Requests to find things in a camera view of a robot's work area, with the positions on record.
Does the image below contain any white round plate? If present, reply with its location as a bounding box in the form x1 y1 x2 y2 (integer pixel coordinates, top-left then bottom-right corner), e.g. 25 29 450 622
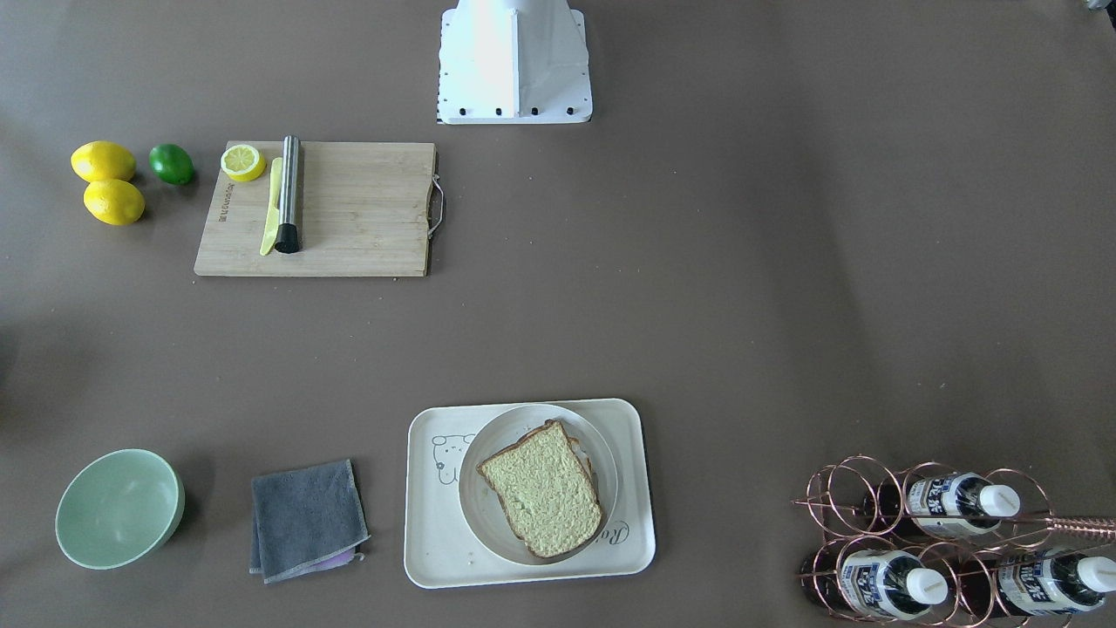
459 403 619 567

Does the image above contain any cream rectangular tray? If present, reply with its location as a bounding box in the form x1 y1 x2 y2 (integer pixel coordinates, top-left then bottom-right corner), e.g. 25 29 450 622
404 398 657 589

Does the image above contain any bamboo cutting board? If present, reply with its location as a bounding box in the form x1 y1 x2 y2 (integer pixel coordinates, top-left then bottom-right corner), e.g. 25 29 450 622
194 141 444 277

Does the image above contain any yellow plastic knife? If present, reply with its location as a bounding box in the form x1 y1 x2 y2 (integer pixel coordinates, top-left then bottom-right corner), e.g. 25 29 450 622
259 156 283 257

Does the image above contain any grey folded cloth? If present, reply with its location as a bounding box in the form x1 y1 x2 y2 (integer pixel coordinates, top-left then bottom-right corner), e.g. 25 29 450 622
248 460 371 584

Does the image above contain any half lemon slice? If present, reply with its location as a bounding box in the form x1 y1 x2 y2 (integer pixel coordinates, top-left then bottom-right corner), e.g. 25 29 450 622
220 143 267 182

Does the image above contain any green lime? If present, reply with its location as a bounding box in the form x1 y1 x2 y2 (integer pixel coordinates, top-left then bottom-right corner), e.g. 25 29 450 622
148 143 195 186

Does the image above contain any dark drink bottle middle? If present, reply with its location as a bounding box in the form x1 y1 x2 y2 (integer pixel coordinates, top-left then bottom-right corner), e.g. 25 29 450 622
798 549 951 621

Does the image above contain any dark drink bottle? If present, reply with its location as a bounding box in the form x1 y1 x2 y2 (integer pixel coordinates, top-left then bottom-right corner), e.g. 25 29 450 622
798 549 951 621
958 549 1115 618
854 472 1022 540

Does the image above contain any dark drink bottle back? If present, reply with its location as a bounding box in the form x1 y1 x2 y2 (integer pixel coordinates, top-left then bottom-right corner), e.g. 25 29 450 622
854 472 1022 540

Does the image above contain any yellow lemon lower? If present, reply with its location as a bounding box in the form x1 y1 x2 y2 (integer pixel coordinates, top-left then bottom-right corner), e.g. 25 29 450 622
83 178 145 226

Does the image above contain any yellow lemon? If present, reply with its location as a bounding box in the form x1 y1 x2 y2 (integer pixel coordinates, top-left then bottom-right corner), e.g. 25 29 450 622
69 141 137 182
83 178 145 226

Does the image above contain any green bowl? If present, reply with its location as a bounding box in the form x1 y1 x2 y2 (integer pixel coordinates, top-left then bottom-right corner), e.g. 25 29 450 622
52 448 185 570

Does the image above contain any yellow lemon upper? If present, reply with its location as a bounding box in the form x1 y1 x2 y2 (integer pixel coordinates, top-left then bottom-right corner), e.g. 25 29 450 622
69 141 137 182

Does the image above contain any dark drink bottle front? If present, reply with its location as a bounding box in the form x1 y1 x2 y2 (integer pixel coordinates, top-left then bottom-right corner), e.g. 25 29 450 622
958 549 1115 618

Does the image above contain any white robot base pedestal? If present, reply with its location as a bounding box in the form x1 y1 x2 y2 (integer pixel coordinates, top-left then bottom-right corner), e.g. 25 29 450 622
436 1 594 125

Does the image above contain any copper wire bottle rack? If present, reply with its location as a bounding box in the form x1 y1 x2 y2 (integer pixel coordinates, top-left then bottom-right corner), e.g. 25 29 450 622
799 454 1113 627

